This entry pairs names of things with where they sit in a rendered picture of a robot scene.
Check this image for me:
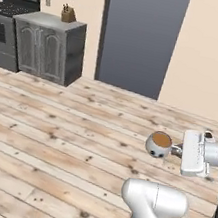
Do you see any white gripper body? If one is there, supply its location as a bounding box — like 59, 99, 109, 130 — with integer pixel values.
177, 128, 217, 181

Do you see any dark grey oven with hob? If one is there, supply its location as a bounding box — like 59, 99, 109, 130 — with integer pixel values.
0, 0, 44, 76

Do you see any brown knife block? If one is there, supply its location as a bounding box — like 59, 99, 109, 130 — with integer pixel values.
58, 2, 79, 25

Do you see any dark grey doorway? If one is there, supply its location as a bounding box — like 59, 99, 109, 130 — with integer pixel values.
87, 0, 192, 104

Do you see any grey base cupboard run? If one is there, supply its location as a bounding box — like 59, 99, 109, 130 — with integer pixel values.
2, 6, 92, 90

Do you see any white mug of coffee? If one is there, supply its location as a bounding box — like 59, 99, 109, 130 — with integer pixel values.
142, 128, 176, 161

